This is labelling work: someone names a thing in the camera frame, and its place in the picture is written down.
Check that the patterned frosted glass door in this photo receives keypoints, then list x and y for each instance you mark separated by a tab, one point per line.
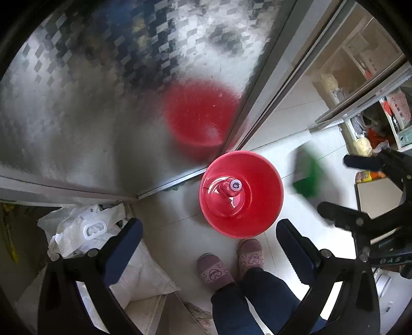
96	96

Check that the green and white box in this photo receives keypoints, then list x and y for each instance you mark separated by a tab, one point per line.
406	135

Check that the red plastic bucket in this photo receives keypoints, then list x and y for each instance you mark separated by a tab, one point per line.
257	180

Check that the white plastic bag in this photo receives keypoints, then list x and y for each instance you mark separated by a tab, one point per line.
74	232

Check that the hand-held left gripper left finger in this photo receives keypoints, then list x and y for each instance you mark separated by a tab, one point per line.
124	248

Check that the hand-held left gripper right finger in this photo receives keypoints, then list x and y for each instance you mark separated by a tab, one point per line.
294	248

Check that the pink slipper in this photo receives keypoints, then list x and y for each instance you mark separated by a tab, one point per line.
212	273
251	256

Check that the clear plastic bag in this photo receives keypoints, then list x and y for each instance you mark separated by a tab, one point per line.
359	124

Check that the white woven sack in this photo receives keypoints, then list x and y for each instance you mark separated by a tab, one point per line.
144	277

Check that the red and white package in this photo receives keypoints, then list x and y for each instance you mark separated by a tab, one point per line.
398	108

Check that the orange plastic item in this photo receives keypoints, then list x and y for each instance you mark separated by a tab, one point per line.
378	175

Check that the orange plastic bag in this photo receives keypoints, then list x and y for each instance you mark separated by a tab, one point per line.
376	137

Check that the yellow bag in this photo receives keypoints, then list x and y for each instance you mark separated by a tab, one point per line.
362	147

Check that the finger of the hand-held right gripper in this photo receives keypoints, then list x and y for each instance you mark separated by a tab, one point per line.
338	215
363	161

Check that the glass-door storage cabinet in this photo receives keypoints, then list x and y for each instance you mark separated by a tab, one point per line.
360	64

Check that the aluminium door frame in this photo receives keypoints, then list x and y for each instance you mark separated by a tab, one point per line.
280	74

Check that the brown floor rag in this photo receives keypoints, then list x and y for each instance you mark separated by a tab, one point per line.
197	317

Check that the colourful snack packet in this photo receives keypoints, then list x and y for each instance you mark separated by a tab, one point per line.
364	176

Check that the green wrapper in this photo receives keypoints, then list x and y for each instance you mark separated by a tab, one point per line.
309	175

